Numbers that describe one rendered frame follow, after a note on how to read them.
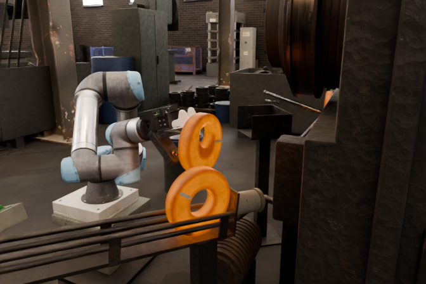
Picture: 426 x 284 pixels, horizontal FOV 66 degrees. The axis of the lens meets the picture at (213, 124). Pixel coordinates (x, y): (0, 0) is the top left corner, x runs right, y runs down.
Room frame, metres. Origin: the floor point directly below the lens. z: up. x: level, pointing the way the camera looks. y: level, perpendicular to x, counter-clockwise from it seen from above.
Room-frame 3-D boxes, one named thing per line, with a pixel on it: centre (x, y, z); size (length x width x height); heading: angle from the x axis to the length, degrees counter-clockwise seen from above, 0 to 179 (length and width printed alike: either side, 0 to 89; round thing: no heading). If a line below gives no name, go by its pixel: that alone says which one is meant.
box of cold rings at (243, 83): (3.87, -0.80, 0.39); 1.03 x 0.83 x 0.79; 70
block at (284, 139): (0.86, -0.23, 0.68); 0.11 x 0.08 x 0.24; 66
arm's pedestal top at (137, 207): (1.43, 0.52, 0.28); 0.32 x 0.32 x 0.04; 66
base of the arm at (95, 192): (1.43, 0.52, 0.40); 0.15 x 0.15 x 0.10
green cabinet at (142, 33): (4.84, 1.01, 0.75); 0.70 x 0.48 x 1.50; 156
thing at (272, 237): (1.67, -0.26, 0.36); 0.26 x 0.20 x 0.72; 11
